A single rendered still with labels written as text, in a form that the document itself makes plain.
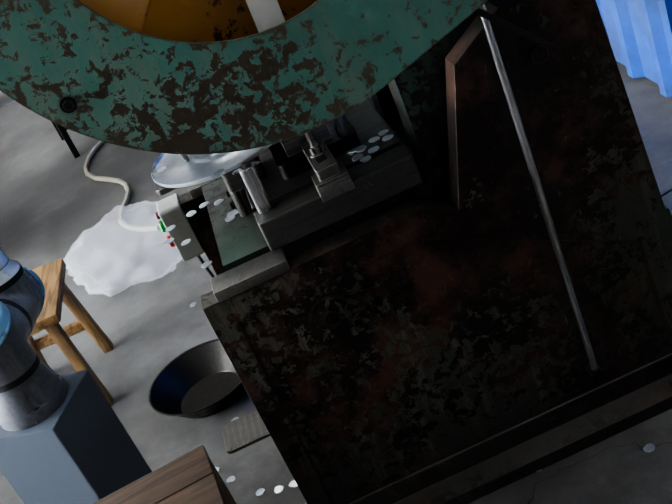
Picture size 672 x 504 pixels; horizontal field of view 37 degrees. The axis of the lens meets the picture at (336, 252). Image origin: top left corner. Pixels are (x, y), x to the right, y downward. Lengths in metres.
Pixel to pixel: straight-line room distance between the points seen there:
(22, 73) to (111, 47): 0.12
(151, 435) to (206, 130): 1.40
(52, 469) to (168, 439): 0.58
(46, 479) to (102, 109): 0.97
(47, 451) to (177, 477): 0.31
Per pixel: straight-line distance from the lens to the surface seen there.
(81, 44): 1.40
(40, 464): 2.15
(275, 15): 1.43
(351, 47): 1.44
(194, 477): 1.90
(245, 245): 1.86
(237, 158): 1.85
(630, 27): 3.35
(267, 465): 2.41
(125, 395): 2.92
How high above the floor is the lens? 1.46
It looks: 28 degrees down
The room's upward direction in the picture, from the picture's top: 24 degrees counter-clockwise
